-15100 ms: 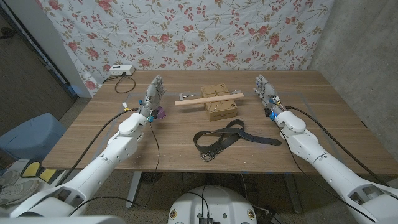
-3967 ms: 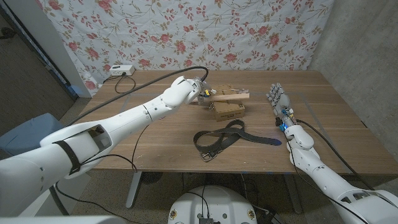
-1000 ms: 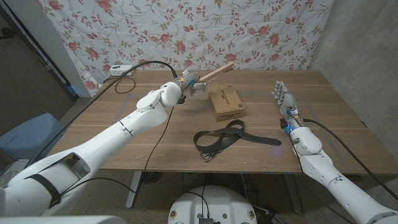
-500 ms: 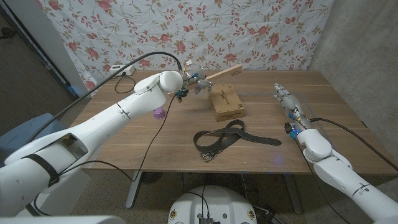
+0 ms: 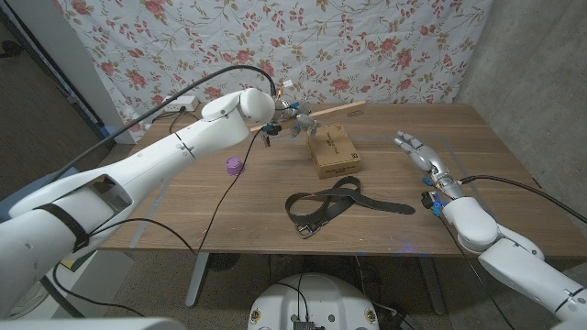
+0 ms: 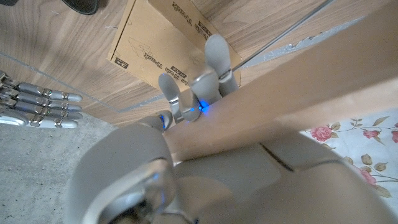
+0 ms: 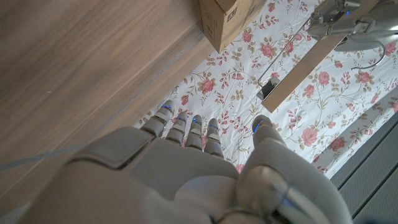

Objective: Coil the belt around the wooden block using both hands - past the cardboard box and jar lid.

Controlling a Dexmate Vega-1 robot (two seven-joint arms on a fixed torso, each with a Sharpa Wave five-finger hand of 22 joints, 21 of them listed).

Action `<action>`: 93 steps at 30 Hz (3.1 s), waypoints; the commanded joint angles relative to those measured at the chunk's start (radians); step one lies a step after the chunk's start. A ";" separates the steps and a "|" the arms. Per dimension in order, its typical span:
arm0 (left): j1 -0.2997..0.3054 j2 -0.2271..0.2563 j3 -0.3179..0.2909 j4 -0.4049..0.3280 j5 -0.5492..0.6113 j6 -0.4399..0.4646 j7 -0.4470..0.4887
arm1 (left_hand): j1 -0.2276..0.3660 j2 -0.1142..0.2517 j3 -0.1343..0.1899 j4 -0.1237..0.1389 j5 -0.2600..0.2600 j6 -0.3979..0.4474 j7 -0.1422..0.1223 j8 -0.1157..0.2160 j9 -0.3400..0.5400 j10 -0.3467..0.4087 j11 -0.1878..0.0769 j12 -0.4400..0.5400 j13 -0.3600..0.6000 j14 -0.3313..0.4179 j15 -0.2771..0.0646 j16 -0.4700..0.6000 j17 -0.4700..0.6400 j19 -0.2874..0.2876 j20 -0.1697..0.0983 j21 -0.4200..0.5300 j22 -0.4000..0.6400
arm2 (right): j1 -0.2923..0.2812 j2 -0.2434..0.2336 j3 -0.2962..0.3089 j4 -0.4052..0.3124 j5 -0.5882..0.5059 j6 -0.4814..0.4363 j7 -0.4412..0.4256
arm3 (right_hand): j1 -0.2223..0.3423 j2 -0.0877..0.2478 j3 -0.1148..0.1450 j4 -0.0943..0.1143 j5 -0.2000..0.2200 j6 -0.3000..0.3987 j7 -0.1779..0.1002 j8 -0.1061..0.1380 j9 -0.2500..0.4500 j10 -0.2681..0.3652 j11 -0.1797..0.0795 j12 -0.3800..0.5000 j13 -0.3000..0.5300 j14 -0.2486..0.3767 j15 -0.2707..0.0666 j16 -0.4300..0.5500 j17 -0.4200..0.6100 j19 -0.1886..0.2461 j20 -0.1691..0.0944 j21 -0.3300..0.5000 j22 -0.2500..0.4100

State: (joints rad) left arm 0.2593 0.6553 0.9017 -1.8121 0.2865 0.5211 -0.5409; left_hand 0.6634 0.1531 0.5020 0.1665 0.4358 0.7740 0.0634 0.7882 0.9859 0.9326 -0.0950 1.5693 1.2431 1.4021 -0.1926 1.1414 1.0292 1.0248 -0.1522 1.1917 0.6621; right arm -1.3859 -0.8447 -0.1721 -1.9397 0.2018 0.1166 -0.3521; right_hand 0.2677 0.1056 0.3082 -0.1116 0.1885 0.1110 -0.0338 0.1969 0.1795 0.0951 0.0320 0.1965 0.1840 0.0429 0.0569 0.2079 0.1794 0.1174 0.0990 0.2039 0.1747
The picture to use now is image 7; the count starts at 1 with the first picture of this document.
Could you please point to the floral backdrop cloth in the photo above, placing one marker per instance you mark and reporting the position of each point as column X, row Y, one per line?
column 236, row 81

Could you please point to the brown cardboard box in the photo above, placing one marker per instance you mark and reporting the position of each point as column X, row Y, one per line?
column 224, row 25

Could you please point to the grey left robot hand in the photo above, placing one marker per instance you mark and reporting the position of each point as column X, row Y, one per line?
column 385, row 18

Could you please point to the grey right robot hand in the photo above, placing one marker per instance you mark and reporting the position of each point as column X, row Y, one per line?
column 171, row 180

